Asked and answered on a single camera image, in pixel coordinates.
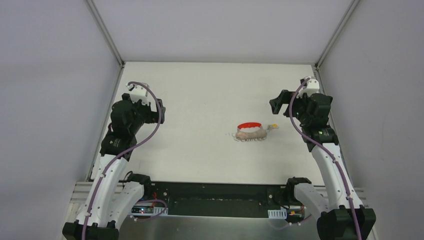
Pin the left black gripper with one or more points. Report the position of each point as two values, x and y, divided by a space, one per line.
154 112

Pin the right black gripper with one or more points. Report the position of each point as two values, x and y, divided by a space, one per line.
282 101

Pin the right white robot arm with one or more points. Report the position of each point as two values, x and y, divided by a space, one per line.
341 215

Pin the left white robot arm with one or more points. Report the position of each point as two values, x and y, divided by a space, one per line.
102 215

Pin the left controller board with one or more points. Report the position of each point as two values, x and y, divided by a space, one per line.
143 210

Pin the controller board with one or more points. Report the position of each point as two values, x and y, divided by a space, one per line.
295 214
143 210

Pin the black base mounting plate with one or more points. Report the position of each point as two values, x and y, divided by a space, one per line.
220 199

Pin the right controller board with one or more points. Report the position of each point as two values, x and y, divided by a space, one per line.
295 214

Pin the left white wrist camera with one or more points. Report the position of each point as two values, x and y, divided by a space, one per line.
138 94

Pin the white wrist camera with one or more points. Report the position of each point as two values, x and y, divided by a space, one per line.
309 85
138 94

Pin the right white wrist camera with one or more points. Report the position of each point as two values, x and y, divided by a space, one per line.
309 85

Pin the aluminium frame rail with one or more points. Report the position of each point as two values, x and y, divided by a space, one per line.
82 189

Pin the right white slotted cable duct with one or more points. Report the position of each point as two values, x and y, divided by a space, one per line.
277 213

